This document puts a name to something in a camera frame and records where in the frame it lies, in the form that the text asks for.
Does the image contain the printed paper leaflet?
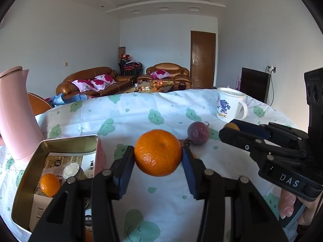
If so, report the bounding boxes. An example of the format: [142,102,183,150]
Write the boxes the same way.
[29,151,98,232]

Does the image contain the black television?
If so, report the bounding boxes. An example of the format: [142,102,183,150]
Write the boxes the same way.
[240,67,270,104]

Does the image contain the brown leather sofa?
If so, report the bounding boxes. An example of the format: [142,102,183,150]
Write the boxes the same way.
[56,67,138,97]

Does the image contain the wooden coffee table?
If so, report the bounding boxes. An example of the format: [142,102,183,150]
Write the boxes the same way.
[119,81,177,94]

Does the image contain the black power cable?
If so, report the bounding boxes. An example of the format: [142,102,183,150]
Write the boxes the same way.
[269,72,276,105]

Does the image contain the blue clothing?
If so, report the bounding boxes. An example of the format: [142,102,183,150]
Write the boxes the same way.
[45,93,87,107]

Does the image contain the person's right hand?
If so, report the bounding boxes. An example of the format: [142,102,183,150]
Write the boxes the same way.
[279,189,322,226]

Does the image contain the pink electric kettle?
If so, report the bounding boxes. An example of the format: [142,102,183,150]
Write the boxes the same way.
[0,66,43,160]

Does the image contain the brown leather armchair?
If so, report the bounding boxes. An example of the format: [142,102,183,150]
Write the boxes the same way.
[137,63,191,91]

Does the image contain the pink metal tin box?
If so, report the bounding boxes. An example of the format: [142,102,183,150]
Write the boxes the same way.
[11,134,106,242]

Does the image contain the purple passion fruit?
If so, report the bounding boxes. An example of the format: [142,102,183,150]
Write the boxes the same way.
[187,121,210,146]

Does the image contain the brown wooden door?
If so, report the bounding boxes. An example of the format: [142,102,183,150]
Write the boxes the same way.
[190,30,216,89]

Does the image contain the stacked dark chairs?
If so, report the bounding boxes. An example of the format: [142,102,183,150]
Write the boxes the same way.
[119,59,144,76]

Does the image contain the pink floral cushion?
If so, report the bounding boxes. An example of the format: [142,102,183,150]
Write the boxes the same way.
[89,74,116,91]
[150,70,171,80]
[71,79,95,92]

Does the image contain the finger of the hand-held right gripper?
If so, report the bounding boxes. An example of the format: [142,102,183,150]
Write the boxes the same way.
[219,127,309,160]
[233,119,309,143]

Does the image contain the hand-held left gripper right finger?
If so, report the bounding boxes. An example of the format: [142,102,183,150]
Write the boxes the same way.
[181,146,290,242]

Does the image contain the white tablecloth green print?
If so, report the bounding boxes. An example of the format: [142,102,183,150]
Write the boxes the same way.
[0,89,309,242]

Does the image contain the white mug blue print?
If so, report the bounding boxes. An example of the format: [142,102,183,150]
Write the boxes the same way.
[216,87,248,123]

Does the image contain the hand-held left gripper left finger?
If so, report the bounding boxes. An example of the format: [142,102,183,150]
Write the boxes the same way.
[29,146,135,242]

